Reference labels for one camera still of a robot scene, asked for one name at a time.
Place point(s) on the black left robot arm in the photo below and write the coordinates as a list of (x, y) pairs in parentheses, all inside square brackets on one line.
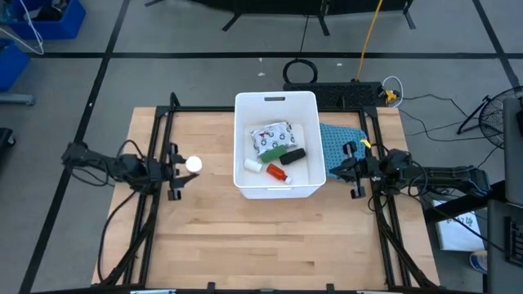
[(122, 167)]

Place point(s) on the large blue storage bin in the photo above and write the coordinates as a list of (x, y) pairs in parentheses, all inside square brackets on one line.
[(61, 24)]

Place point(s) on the black stand with legs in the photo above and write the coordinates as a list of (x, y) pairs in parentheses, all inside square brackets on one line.
[(314, 6)]

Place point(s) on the black side desk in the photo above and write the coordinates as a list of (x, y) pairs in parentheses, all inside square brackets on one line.
[(504, 245)]

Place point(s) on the yellow plug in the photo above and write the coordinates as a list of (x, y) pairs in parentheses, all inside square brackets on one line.
[(390, 96)]

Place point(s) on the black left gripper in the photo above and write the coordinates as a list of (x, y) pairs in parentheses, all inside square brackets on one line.
[(171, 171)]

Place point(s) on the black metal table frame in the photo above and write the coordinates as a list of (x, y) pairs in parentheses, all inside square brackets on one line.
[(196, 109)]

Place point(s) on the blue and yellow round object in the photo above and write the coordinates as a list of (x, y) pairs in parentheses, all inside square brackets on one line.
[(479, 261)]

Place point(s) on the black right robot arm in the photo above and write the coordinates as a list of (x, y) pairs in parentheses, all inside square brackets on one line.
[(441, 175)]

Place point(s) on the white perforated plastic basket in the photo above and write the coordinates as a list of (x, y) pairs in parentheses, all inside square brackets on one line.
[(249, 110)]

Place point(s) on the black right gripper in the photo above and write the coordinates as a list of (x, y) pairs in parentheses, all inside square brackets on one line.
[(367, 170)]

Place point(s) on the red pill bottle white cap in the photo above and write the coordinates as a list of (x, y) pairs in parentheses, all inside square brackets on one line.
[(277, 172)]

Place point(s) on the grey metal floor foot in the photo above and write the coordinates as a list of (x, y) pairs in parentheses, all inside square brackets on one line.
[(16, 99)]

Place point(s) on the orange pill bottle white cap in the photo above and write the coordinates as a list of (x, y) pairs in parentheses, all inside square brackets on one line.
[(194, 163)]

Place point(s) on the white pouch with teal print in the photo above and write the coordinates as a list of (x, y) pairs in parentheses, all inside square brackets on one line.
[(271, 134)]

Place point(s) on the blue patterned cloth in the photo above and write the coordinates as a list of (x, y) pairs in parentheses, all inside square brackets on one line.
[(335, 143)]

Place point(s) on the white printed booklet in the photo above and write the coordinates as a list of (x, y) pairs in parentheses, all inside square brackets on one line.
[(457, 230)]

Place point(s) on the black floor fan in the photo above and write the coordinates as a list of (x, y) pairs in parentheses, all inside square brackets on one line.
[(496, 116)]

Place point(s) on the black rectangular block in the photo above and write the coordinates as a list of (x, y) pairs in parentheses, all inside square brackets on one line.
[(292, 156)]

